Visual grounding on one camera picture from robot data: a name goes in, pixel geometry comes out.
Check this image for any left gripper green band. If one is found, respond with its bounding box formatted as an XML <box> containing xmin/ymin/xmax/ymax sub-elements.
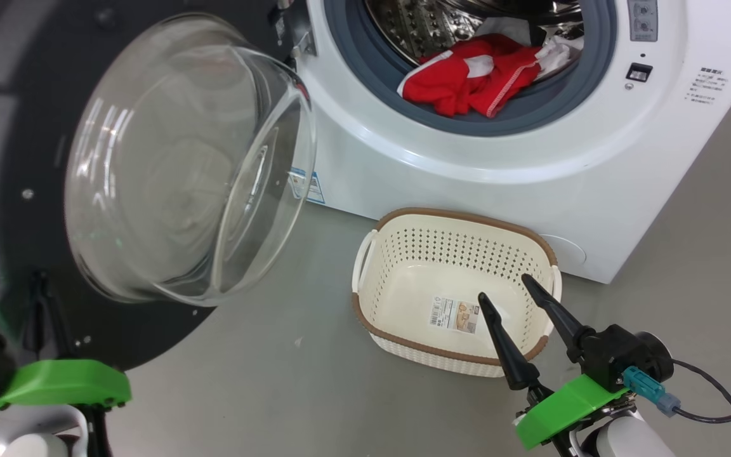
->
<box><xmin>0</xmin><ymin>270</ymin><xmax>131</xmax><ymax>413</ymax></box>

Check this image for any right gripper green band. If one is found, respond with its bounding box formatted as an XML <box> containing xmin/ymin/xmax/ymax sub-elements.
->
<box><xmin>478</xmin><ymin>274</ymin><xmax>630</xmax><ymax>453</ymax></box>

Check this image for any black round washer door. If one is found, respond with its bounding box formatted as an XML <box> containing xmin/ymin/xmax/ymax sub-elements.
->
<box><xmin>0</xmin><ymin>0</ymin><xmax>319</xmax><ymax>372</ymax></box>

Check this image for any red and white garment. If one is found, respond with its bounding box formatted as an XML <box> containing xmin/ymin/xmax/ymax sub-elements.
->
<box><xmin>397</xmin><ymin>17</ymin><xmax>585</xmax><ymax>119</ymax></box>

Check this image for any printed product label sticker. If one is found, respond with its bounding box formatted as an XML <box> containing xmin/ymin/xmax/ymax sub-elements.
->
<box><xmin>429</xmin><ymin>295</ymin><xmax>480</xmax><ymax>334</ymax></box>

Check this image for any cream basket with brown rim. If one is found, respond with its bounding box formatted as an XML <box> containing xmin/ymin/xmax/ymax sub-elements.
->
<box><xmin>351</xmin><ymin>208</ymin><xmax>562</xmax><ymax>378</ymax></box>

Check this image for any white front-load washing machine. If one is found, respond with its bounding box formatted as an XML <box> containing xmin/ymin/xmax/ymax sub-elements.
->
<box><xmin>277</xmin><ymin>0</ymin><xmax>731</xmax><ymax>284</ymax></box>

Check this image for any grey rubber door gasket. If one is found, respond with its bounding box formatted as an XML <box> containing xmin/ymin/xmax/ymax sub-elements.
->
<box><xmin>323</xmin><ymin>0</ymin><xmax>618</xmax><ymax>137</ymax></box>

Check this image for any stainless steel washer drum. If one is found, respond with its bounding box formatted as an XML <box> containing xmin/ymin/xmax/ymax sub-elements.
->
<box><xmin>365</xmin><ymin>0</ymin><xmax>585</xmax><ymax>67</ymax></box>

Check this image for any round white filter cover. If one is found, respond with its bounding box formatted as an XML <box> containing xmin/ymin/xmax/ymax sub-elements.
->
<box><xmin>540</xmin><ymin>234</ymin><xmax>588</xmax><ymax>268</ymax></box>

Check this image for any blue energy label sticker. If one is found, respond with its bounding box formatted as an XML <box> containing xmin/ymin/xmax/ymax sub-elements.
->
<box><xmin>289</xmin><ymin>166</ymin><xmax>326</xmax><ymax>205</ymax></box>

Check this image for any grey warning label sticker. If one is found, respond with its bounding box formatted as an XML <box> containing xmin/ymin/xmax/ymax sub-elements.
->
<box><xmin>627</xmin><ymin>0</ymin><xmax>659</xmax><ymax>43</ymax></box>

